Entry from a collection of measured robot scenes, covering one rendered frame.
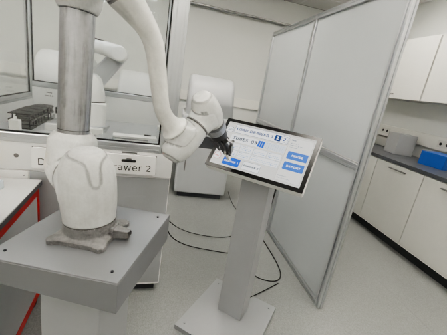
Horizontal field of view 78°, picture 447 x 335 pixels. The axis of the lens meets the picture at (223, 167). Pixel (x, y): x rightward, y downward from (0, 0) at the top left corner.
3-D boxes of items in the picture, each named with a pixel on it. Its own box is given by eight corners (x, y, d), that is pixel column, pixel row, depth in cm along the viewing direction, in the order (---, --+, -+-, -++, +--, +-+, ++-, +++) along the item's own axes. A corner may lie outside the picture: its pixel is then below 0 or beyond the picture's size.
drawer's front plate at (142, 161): (155, 175, 157) (156, 157, 154) (99, 172, 149) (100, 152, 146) (155, 175, 159) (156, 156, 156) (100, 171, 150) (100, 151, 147)
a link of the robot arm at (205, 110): (210, 108, 117) (191, 131, 114) (198, 81, 104) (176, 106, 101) (230, 117, 112) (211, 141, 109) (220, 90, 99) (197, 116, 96)
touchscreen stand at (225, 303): (245, 373, 141) (290, 186, 112) (173, 328, 159) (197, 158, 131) (275, 311, 184) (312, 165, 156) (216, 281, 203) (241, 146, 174)
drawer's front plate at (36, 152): (94, 171, 148) (94, 152, 145) (31, 168, 140) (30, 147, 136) (94, 171, 150) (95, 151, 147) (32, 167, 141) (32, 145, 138)
